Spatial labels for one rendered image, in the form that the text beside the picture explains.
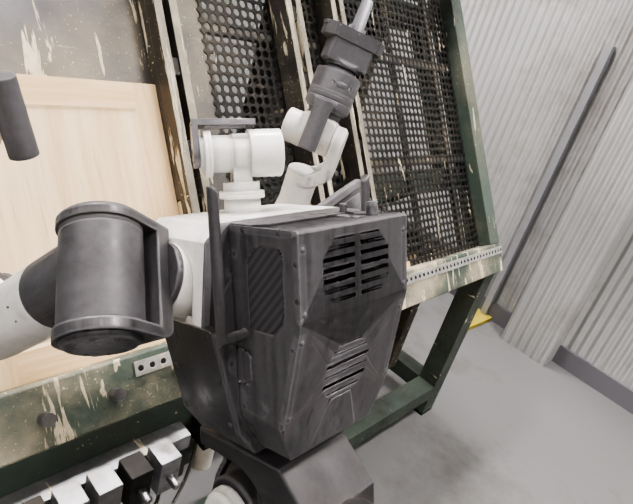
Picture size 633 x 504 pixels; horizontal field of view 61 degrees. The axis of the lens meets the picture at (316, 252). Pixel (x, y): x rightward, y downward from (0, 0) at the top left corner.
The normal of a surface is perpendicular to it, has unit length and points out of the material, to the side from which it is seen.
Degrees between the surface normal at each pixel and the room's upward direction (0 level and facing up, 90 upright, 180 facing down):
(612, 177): 90
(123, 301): 42
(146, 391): 56
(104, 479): 0
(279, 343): 90
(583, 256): 90
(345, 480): 22
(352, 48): 78
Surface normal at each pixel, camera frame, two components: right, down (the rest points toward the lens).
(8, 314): -0.42, 0.30
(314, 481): 0.49, -0.62
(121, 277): 0.66, -0.39
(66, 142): 0.70, -0.09
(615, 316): -0.72, 0.13
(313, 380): 0.70, 0.35
